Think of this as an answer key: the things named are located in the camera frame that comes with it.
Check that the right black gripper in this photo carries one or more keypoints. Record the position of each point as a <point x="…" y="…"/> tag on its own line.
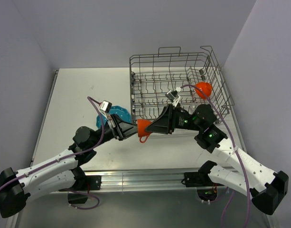
<point x="164" y="123"/>

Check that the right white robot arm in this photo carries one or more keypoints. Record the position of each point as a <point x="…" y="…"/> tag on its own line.
<point x="263" y="186"/>

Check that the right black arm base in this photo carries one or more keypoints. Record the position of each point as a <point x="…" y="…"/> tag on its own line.
<point x="193" y="179"/>

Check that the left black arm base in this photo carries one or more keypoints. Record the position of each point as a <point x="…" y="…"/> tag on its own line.
<point x="86" y="183"/>

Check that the blue polka dot plate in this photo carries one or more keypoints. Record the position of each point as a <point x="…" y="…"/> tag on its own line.
<point x="123" y="113"/>

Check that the orange bowl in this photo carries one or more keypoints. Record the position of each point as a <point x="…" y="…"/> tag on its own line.
<point x="204" y="90"/>

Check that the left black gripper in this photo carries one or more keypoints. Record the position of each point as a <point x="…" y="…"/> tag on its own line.
<point x="120" y="129"/>

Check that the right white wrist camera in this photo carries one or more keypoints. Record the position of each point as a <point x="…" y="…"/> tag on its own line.
<point x="174" y="96"/>

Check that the aluminium mounting rail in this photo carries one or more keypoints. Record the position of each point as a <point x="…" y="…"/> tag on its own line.
<point x="140" y="179"/>

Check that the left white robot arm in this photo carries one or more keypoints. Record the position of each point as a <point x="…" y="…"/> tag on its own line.
<point x="12" y="196"/>

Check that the clear glass tumbler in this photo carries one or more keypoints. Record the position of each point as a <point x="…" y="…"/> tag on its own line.
<point x="192" y="107"/>

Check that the grey wire dish rack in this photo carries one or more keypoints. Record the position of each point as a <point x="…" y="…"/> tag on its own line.
<point x="153" y="75"/>

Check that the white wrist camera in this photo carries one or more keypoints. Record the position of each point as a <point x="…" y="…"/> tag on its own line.
<point x="174" y="96"/>
<point x="104" y="108"/>

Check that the orange ceramic cup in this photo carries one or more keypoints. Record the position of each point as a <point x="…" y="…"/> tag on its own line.
<point x="142" y="134"/>

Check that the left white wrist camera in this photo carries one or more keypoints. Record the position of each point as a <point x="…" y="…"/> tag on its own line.
<point x="104" y="108"/>

